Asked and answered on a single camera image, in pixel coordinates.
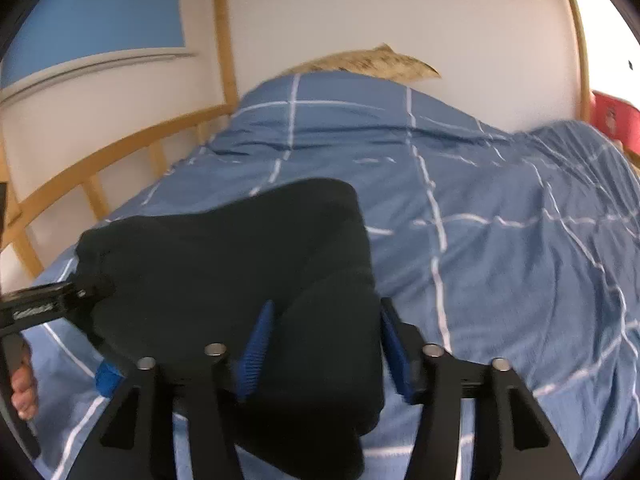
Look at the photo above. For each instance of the person's left hand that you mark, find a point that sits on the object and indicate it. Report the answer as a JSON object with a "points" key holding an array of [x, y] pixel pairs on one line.
{"points": [[25, 390]]}

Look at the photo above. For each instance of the blue wall panel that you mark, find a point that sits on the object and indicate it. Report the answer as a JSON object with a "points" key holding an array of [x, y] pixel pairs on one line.
{"points": [[95, 15]]}

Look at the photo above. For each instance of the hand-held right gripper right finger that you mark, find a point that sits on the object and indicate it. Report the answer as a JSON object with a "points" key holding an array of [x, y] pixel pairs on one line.
{"points": [[396, 355]]}

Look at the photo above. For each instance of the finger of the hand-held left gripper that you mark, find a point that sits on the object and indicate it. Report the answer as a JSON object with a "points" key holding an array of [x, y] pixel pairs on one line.
{"points": [[95, 289]]}

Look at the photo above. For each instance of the black sweater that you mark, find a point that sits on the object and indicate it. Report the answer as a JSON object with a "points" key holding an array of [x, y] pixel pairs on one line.
{"points": [[225, 280]]}

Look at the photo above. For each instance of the beige mottled pillow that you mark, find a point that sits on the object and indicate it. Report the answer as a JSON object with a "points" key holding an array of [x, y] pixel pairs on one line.
{"points": [[365, 62]]}

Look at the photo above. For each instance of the wooden bed frame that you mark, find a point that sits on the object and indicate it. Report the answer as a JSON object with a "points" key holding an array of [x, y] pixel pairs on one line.
{"points": [[125, 145]]}

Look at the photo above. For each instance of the blue checked duvet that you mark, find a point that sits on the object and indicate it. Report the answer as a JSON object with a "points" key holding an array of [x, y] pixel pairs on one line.
{"points": [[500, 260]]}

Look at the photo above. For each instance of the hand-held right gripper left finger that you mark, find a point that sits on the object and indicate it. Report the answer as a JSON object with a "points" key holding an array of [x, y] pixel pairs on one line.
{"points": [[254, 352]]}

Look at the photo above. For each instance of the red storage box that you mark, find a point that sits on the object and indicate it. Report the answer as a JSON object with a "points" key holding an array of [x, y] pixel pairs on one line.
{"points": [[617, 120]]}

